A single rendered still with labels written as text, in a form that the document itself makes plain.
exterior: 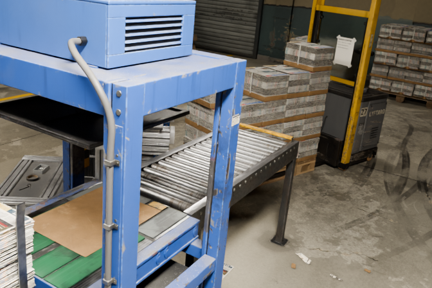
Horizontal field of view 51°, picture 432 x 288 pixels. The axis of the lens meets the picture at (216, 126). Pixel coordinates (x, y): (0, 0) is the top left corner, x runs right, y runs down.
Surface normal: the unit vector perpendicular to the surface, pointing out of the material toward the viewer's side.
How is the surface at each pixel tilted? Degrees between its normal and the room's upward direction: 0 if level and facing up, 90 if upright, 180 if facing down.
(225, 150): 90
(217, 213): 90
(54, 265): 0
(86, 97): 90
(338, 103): 90
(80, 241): 0
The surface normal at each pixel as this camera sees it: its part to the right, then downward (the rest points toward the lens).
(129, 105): 0.85, 0.24
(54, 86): -0.52, 0.22
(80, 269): 0.09, -0.95
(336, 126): -0.78, 0.13
